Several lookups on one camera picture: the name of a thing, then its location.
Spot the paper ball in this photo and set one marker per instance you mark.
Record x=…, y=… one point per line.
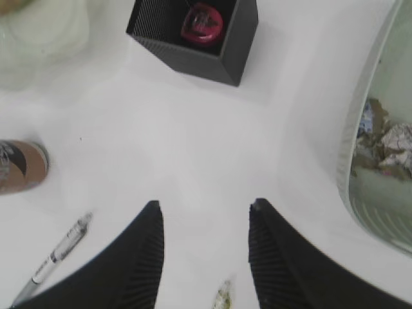
x=396, y=144
x=368, y=152

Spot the pink pencil sharpener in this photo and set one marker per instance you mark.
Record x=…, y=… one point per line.
x=203, y=25

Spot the white and grey pen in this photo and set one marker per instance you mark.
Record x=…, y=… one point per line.
x=58, y=254

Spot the sugared bread roll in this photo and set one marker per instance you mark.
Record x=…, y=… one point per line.
x=8, y=4

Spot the cream and beige pen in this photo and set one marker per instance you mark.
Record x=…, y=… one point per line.
x=223, y=299

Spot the brown coffee drink bottle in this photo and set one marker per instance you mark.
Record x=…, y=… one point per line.
x=24, y=165

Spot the pale green wavy glass plate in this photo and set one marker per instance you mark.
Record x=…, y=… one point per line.
x=37, y=34

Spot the black mesh pen holder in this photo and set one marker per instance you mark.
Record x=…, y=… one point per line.
x=156, y=26

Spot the grey-green woven plastic basket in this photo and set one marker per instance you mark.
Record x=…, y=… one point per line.
x=380, y=204

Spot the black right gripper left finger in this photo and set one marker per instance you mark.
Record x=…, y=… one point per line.
x=126, y=274

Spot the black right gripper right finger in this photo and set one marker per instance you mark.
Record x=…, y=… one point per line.
x=289, y=272

